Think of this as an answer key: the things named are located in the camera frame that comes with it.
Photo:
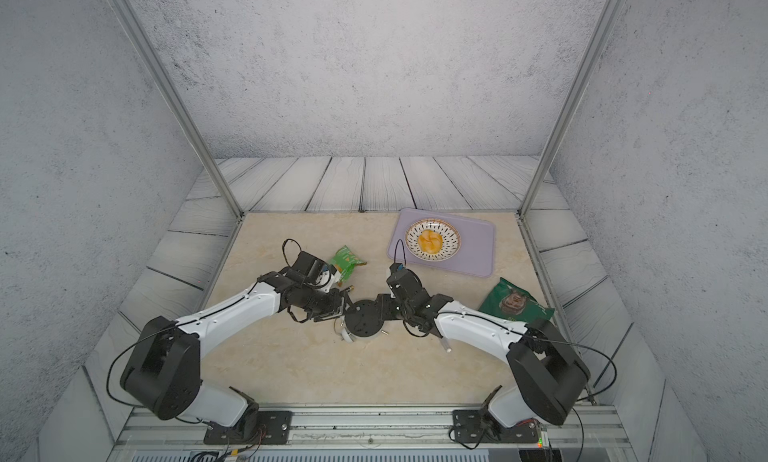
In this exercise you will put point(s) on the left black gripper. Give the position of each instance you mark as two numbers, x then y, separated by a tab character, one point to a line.
336	307

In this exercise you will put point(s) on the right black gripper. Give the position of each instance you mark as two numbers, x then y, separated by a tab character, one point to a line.
385	300

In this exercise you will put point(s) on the white twin-bell alarm clock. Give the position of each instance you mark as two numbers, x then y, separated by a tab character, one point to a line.
362	320

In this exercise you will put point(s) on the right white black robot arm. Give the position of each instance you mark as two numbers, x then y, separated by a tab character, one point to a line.
548	373

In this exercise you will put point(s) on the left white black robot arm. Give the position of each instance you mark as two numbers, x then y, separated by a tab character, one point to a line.
163	372

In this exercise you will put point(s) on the small green snack packet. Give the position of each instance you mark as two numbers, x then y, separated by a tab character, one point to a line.
345	262

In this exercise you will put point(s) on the lavender plastic tray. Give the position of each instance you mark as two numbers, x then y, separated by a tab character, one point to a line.
476	255

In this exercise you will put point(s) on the patterned white plate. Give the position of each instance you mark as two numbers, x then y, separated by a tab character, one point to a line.
432	240

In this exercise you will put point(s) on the large green chips bag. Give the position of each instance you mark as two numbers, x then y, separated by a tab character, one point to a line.
510	302

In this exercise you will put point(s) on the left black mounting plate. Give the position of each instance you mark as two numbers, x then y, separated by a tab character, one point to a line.
253	428

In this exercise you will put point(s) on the black mounting plate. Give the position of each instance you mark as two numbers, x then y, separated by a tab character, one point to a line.
476	426
253	428

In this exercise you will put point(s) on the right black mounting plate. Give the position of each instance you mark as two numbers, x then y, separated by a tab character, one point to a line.
476	426

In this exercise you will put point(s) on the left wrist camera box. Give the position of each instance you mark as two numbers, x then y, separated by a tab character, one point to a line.
327	280

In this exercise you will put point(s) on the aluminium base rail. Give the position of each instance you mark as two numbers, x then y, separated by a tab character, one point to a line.
589	431

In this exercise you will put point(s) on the left aluminium frame post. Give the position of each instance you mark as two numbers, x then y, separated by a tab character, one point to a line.
138	38

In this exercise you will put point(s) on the aluminium frame post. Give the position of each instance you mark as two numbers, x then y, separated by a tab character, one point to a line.
588	63
138	38

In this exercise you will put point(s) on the right aluminium frame post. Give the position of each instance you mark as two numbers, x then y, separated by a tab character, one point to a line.
588	63

